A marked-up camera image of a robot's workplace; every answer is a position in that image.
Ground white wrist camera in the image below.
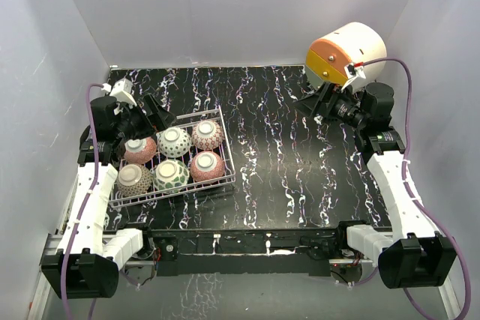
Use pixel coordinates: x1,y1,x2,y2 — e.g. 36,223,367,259
341,62,367,94
102,78,137,106

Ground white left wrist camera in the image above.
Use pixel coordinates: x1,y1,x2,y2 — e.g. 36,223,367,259
102,78,137,106

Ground brown patterned bowl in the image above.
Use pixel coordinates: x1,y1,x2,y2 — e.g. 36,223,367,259
116,164,153,197

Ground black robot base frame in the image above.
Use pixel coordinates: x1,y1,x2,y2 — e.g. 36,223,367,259
125,226,372,277

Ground white wire dish rack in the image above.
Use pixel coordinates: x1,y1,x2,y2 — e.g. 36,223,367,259
109,106,236,209

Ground aluminium rail frame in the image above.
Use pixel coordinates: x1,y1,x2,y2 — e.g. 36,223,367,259
40,180,143,319

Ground pink floral bowl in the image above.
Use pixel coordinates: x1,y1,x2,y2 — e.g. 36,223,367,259
190,151,225,184
124,137,157,165

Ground white bowl red lattice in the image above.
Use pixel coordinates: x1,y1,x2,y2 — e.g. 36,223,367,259
191,120,224,151

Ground white bowl brown diamonds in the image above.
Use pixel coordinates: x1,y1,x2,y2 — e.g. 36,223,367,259
157,127,192,158

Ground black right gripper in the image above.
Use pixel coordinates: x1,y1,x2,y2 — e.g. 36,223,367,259
291,81,368,130

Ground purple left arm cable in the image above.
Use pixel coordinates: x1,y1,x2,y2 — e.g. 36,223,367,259
59,82,113,320

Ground round white mini drawer cabinet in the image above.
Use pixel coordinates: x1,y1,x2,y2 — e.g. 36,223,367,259
304,22,387,89

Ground pink floral bowl front right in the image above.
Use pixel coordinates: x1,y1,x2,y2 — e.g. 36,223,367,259
190,151,225,184

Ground pink floral bowl back left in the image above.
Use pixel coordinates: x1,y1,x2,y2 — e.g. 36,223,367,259
124,137,157,165

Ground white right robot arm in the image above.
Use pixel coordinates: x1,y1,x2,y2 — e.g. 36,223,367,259
294,82,457,289

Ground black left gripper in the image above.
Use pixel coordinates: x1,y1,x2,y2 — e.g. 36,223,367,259
115,94,176,142

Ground white bowl green leaves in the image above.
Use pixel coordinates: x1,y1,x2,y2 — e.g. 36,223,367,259
151,160,190,193

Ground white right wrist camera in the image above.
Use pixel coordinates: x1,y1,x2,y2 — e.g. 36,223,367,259
341,62,367,94

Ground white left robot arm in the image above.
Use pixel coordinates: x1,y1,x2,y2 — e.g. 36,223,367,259
40,94,176,301

